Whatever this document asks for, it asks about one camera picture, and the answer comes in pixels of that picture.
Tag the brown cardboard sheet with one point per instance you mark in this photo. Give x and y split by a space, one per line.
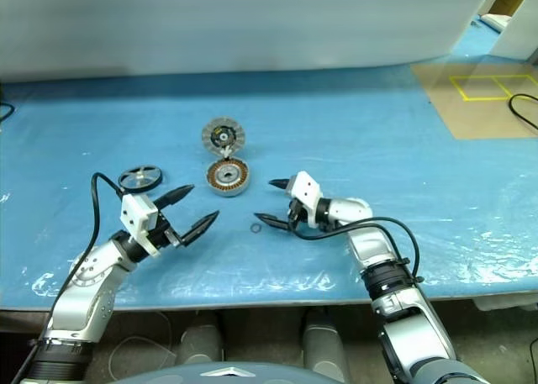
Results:
475 115

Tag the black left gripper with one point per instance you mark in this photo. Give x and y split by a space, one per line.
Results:
161 235

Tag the silver rotor disc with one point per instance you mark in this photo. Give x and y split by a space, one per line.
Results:
223 136

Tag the grey rounded robot leg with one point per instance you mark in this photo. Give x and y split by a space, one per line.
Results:
202 342
325 346

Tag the white upright board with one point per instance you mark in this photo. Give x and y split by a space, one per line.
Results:
519 27

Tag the black rimmed silver rotor wheel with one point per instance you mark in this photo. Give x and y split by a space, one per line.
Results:
140 177

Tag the small white flat object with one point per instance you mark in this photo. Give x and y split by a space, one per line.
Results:
494 22

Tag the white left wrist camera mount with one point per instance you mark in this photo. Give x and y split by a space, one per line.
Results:
136 216

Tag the white backdrop panel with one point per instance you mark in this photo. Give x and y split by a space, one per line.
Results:
231 22

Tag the blue plastic table cover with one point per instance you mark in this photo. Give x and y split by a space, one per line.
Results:
336 157

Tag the grey robot torso shell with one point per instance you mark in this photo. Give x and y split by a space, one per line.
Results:
231 373

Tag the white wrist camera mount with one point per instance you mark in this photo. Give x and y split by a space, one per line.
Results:
136 216
306 190

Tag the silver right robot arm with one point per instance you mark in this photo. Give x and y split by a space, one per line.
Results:
403 317

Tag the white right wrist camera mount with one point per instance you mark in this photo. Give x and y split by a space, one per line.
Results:
306 190

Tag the copper wound stator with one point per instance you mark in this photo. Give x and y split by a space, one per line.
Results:
229 182

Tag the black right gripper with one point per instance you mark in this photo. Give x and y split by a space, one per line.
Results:
297 216

